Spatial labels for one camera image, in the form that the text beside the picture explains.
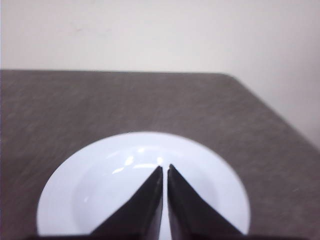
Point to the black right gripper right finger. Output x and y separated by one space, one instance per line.
191 216

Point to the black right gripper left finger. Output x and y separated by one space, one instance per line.
141 215

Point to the white round plate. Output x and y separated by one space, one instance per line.
98 179

